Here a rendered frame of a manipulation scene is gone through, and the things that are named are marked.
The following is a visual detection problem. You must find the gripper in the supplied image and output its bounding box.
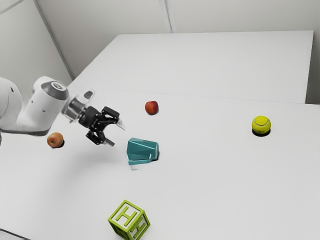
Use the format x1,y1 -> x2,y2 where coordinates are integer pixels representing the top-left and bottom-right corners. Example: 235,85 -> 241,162
78,106 -> 126,148

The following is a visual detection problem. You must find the teal faceted mug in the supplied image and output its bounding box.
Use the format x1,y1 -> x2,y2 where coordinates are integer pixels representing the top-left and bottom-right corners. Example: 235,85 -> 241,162
126,137 -> 160,171

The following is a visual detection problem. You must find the red apple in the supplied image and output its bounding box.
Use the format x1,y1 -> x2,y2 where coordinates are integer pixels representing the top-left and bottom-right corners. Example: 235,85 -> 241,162
144,100 -> 159,116

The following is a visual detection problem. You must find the orange-red apple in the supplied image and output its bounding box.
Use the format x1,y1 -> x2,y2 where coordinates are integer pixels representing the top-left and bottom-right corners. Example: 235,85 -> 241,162
46,132 -> 64,149

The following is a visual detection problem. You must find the green letter block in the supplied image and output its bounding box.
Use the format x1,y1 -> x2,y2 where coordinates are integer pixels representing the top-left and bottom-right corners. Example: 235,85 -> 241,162
107,199 -> 151,240

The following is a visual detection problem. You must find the yellow tennis ball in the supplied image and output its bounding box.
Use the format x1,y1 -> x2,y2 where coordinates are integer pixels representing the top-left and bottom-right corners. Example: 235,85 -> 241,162
251,115 -> 272,135

